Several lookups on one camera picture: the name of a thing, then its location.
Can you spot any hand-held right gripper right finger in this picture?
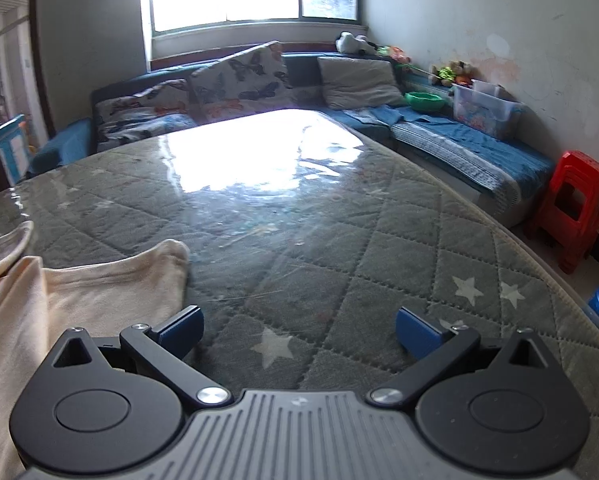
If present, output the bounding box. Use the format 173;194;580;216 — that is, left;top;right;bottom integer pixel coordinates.
369;306;565;406

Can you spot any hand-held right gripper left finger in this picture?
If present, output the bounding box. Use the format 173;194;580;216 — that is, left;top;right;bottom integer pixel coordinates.
47;305;231;407

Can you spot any cream shirt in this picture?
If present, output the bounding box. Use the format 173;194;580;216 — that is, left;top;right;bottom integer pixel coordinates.
0;220;190;480

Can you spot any blue sofa blanket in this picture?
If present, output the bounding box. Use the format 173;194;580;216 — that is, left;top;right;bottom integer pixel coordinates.
342;105;555;196

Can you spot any green plastic bowl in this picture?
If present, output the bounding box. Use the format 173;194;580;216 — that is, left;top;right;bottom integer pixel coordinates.
404;91;445;112

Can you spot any red plastic stool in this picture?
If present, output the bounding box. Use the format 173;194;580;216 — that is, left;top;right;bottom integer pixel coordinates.
524;150;599;275

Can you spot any clear plastic storage box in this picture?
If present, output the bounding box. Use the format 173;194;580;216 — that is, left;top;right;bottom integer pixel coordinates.
452;79;525;141

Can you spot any light blue cabinet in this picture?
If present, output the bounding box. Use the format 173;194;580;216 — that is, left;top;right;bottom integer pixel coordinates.
0;114;30;186

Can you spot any large butterfly print pillow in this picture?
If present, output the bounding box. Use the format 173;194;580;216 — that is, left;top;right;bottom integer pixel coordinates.
190;40;295;123

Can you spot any grey pillow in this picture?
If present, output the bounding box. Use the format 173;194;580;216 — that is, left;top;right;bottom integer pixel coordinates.
317;55;405;111

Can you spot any pile of stuffed toys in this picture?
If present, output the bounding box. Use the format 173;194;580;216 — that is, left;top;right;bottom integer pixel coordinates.
429;60;475;87

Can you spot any orange and green toy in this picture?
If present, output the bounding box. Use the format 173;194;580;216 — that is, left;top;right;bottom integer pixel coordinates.
377;45;413;66

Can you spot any blue sofa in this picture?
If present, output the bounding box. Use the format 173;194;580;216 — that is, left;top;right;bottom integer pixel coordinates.
30;50;555;226

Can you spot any panda plush toy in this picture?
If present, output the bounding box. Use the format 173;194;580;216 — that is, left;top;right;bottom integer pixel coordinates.
335;31;380;56

